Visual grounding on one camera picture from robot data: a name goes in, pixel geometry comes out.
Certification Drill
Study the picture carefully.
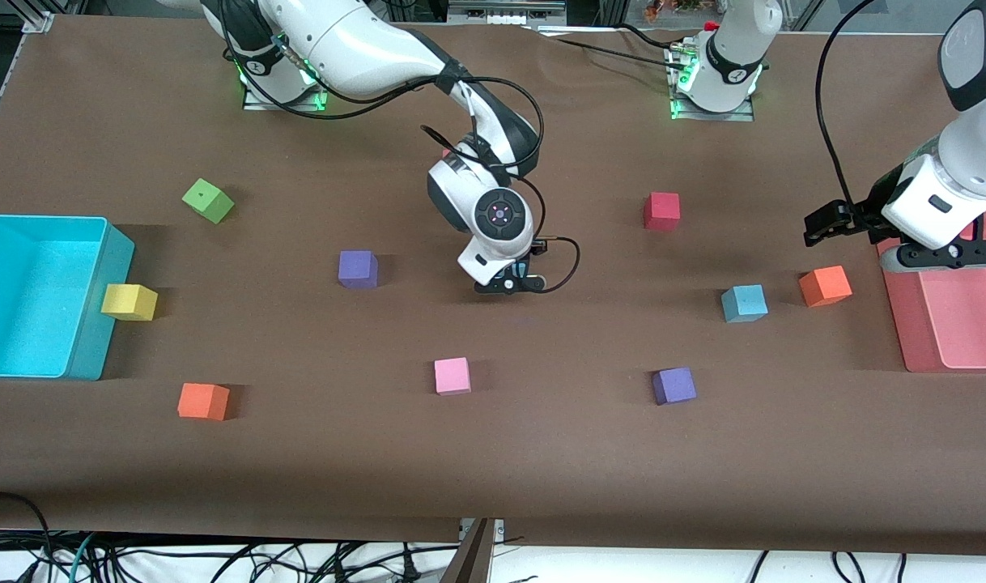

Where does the orange foam block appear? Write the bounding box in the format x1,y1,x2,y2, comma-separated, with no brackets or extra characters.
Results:
799,266,853,309
177,383,231,422

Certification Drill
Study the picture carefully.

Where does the pink foam block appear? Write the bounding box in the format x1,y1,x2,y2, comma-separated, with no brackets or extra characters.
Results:
434,357,472,396

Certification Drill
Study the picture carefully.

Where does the pink plastic bin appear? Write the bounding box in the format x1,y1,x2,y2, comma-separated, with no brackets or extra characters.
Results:
878,212,986,374

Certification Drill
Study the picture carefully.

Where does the purple foam block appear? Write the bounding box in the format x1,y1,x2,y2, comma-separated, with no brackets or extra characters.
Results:
652,368,698,406
338,250,379,290

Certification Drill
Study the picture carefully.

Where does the grey power strip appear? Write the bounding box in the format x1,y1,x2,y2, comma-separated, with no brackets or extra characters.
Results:
447,0,568,25

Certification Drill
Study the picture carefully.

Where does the green foam block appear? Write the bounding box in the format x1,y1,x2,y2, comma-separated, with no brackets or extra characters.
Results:
182,178,236,225

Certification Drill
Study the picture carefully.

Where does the yellow foam block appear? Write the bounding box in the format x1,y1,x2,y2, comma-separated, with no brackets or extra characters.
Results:
100,283,159,322

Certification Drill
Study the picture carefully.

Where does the cyan plastic bin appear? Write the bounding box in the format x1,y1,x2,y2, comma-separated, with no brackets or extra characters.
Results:
0,214,136,381

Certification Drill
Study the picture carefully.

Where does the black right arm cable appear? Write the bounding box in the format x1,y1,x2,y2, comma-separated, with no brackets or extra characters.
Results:
218,0,581,294

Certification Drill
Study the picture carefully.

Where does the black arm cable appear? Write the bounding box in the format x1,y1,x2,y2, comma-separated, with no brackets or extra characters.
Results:
815,0,876,207
218,0,581,294

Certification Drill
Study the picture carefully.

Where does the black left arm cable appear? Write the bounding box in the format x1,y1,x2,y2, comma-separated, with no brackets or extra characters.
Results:
815,0,876,207

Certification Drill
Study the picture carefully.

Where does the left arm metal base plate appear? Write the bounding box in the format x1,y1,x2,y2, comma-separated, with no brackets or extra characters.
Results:
671,97,755,122

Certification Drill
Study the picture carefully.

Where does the black cable on table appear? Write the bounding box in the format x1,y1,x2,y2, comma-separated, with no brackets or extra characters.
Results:
521,23,688,66

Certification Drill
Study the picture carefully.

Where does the metal table bracket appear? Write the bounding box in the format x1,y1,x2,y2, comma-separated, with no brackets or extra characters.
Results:
440,518,506,583

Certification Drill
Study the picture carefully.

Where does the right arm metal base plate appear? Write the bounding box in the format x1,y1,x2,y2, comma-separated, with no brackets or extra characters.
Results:
243,81,329,113

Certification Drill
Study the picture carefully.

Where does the teal cable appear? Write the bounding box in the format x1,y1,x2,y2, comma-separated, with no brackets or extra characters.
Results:
68,532,99,583

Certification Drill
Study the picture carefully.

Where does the aluminium frame post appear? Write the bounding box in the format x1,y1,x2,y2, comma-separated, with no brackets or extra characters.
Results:
19,0,57,33

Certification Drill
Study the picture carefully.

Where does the black looped cable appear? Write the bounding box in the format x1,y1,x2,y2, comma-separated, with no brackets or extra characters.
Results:
0,492,53,583

